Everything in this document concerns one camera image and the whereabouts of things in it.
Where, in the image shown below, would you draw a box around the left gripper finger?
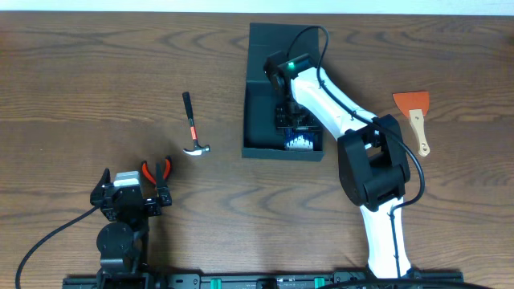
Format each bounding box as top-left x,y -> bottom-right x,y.
154,164 -> 172,206
90,168 -> 111,207

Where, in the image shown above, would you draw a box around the blue precision screwdriver set case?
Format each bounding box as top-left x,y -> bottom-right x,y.
284,128 -> 314,151

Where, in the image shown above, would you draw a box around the small claw hammer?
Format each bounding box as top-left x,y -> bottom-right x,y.
182,92 -> 211,157

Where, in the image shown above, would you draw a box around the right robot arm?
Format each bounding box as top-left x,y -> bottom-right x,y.
263,51 -> 411,279

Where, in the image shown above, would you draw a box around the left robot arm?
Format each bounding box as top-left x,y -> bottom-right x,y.
90,157 -> 172,289

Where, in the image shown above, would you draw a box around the dark green open box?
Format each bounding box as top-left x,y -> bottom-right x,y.
242,22 -> 324,161

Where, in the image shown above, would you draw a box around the orange handled pliers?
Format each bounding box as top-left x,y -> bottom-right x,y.
141,156 -> 172,185

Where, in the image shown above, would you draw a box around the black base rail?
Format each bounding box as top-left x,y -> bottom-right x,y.
61,271 -> 467,289

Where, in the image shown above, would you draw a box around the orange scraper wooden handle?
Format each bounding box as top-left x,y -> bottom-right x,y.
393,92 -> 430,157

